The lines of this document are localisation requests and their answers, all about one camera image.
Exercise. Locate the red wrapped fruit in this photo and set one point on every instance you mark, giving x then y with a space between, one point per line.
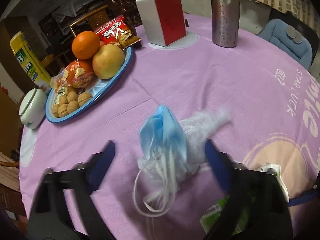
78 74

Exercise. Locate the apple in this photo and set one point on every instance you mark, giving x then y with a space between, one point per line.
108 61

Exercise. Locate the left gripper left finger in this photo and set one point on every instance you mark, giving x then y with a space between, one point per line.
49 217

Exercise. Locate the blue seat cushion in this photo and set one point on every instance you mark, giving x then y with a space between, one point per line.
288 39

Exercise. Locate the yellow cylindrical can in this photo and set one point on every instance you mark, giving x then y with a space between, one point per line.
29 62

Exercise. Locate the clear plastic bag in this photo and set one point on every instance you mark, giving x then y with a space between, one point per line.
197 129

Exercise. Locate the green white milk carton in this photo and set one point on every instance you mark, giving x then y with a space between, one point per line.
225 214

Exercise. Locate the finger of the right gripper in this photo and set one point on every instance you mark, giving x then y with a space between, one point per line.
307 195

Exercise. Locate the steel water bottle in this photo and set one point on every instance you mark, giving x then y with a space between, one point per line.
225 22

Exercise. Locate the wooden armchair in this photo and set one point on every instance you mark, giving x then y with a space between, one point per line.
10 177

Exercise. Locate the red snack packet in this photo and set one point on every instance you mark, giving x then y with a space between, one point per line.
117 32

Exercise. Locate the blue face mask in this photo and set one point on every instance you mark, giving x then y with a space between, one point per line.
164 160

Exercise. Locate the white ceramic lidded jar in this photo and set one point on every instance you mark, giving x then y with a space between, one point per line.
32 108

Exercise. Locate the red white box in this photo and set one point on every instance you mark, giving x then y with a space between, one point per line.
163 21

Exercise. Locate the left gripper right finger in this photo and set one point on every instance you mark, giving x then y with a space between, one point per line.
240 184

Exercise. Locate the walnut pile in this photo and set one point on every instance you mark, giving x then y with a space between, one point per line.
69 99

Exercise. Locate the blue fruit plate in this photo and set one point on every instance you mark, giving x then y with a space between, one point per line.
97 88

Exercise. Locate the wooden chair behind table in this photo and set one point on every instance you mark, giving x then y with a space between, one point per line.
96 18

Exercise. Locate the orange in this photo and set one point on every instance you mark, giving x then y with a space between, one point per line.
85 45

